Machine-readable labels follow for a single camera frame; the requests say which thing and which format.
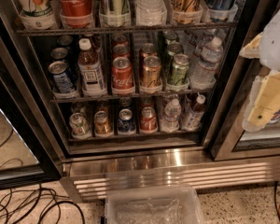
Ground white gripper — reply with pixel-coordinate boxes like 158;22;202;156
239;9;280;133

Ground brown tea bottle white cap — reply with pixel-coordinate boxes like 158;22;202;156
77;38;106;96

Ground clear water bottle middle shelf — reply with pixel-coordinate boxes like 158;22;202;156
190;36;223;89

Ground green can middle shelf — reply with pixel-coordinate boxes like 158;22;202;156
167;54;189;86

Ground dark drink bottle bottom shelf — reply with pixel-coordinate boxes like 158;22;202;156
181;93;206;132

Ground small water bottle bottom shelf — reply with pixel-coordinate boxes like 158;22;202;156
161;98;181;133

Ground gold can middle shelf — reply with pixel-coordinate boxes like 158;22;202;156
141;56;161;88

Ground red can bottom shelf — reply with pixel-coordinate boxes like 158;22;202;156
140;106;157;131

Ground red coca-cola can middle shelf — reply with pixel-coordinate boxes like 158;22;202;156
111;57;133;90

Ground red coca-cola can shelf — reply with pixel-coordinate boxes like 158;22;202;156
111;57;133;90
55;0;93;18

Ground blue can bottom shelf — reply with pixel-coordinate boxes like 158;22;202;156
118;108;135;133

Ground orange can bottom shelf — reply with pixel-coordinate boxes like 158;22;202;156
94;110;113;134

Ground white green can bottom shelf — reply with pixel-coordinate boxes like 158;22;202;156
69;113;90;135

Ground red coca-cola can top shelf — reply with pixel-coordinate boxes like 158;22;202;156
55;0;93;18

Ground steel fridge bottom grille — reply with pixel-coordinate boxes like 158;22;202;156
61;152;280;203

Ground open glass fridge door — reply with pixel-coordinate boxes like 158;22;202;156
0;13;62;190

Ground clear plastic bin on floor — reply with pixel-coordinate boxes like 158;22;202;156
105;185;205;224

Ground blue can front left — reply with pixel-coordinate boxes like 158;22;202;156
49;61;76;93

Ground black cables on floor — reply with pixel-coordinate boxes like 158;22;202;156
0;184;86;224

